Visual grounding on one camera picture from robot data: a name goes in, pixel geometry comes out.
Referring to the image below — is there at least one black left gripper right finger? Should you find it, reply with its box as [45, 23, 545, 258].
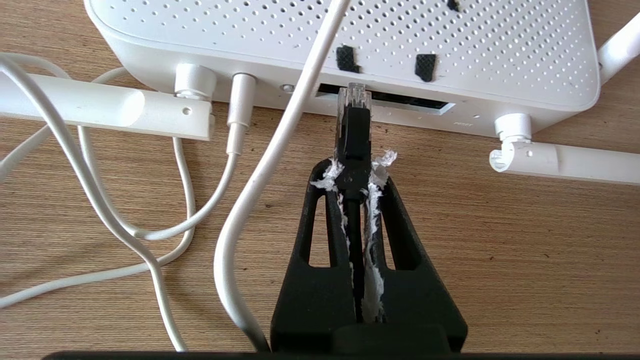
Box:
[362, 159, 469, 353]

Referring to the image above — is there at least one white wifi router with antennas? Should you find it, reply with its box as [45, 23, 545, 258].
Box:
[0, 0, 640, 187]

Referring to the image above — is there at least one thin white power cable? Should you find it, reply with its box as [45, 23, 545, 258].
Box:
[0, 0, 353, 353]

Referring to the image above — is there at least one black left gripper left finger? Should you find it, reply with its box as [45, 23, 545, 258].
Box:
[270, 159, 358, 353]

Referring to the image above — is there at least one small black connector front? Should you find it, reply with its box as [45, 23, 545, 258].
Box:
[334, 82, 373, 201]

